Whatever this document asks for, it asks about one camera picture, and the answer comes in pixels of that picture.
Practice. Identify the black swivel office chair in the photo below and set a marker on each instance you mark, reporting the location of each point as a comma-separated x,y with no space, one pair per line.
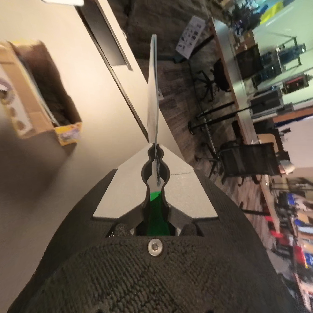
220,73

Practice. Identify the green plastic bin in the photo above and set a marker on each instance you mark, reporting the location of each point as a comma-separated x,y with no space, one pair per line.
157,215

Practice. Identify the long wooden table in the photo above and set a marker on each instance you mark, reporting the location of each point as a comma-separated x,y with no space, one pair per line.
228,80

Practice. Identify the white printed paper sheet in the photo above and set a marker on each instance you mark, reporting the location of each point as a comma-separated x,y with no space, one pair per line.
192,36

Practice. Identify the black mesh office chair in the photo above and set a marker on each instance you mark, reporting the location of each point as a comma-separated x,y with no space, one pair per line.
249,159

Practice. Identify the black equipment case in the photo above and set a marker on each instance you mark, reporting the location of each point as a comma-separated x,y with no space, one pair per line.
266,101

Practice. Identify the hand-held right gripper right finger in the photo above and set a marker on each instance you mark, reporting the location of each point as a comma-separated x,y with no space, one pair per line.
188,193

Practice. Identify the lego set cardboard box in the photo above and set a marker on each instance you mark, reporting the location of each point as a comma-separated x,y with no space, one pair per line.
31,107

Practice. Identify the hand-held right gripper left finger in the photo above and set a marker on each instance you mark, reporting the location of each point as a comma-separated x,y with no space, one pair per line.
122,193

